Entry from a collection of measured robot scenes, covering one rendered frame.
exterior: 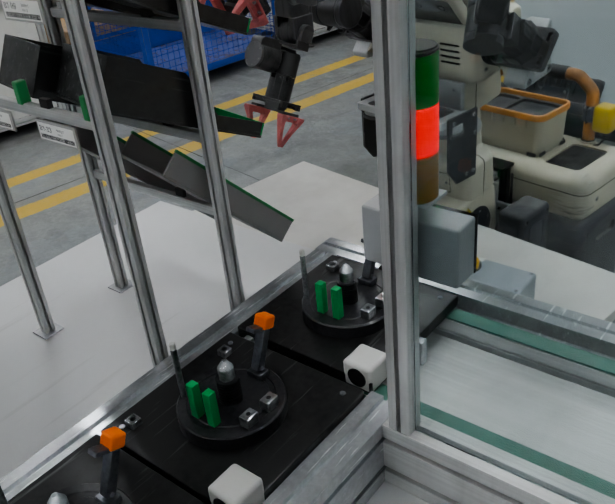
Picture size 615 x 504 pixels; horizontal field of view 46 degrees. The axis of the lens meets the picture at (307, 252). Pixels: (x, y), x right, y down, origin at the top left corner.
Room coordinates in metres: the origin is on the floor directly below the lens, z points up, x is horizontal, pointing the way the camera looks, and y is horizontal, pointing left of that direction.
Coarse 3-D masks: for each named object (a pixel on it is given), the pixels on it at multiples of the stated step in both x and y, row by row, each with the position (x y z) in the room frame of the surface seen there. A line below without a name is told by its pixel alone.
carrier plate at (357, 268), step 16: (336, 256) 1.04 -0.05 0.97; (320, 272) 1.00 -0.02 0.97; (336, 272) 0.99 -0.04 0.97; (288, 288) 0.96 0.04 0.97; (272, 304) 0.92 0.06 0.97; (288, 304) 0.92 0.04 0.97; (288, 320) 0.87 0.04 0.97; (240, 336) 0.87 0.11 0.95; (272, 336) 0.84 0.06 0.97; (288, 336) 0.84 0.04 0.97; (304, 336) 0.83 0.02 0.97; (320, 336) 0.83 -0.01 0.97; (368, 336) 0.82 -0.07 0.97; (384, 336) 0.81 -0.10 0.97; (288, 352) 0.81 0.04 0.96; (304, 352) 0.79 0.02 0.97; (320, 352) 0.79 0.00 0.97; (336, 352) 0.79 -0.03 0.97; (384, 352) 0.78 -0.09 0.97; (320, 368) 0.77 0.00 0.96; (336, 368) 0.75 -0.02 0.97
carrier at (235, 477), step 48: (192, 384) 0.67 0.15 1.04; (240, 384) 0.69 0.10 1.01; (288, 384) 0.73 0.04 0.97; (336, 384) 0.72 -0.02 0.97; (144, 432) 0.67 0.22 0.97; (192, 432) 0.64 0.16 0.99; (240, 432) 0.63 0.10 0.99; (288, 432) 0.64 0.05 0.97; (192, 480) 0.58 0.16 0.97; (240, 480) 0.56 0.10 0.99
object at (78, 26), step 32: (64, 0) 0.85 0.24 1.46; (192, 0) 0.98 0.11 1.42; (192, 32) 0.97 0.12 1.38; (96, 64) 0.86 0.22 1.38; (192, 64) 0.99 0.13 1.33; (96, 96) 0.85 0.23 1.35; (96, 128) 0.85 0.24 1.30; (96, 160) 1.20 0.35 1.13; (0, 192) 1.06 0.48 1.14; (96, 192) 1.19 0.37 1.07; (128, 192) 0.86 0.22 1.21; (224, 192) 0.98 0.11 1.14; (128, 224) 0.85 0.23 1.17; (224, 224) 0.97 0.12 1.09; (128, 256) 0.85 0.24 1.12; (224, 256) 0.98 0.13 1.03; (32, 288) 1.06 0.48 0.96; (128, 288) 1.19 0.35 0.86; (160, 352) 0.85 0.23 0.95
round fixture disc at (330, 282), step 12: (336, 276) 0.95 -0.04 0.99; (312, 288) 0.92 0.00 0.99; (360, 288) 0.91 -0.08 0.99; (372, 288) 0.91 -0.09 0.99; (312, 300) 0.89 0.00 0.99; (360, 300) 0.88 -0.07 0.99; (372, 300) 0.87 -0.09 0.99; (312, 312) 0.86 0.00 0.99; (348, 312) 0.85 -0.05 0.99; (312, 324) 0.84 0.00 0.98; (324, 324) 0.83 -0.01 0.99; (336, 324) 0.82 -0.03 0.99; (348, 324) 0.82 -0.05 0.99; (360, 324) 0.82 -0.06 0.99; (372, 324) 0.82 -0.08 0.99; (384, 324) 0.83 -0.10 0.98; (336, 336) 0.82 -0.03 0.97; (348, 336) 0.82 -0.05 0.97; (360, 336) 0.82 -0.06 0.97
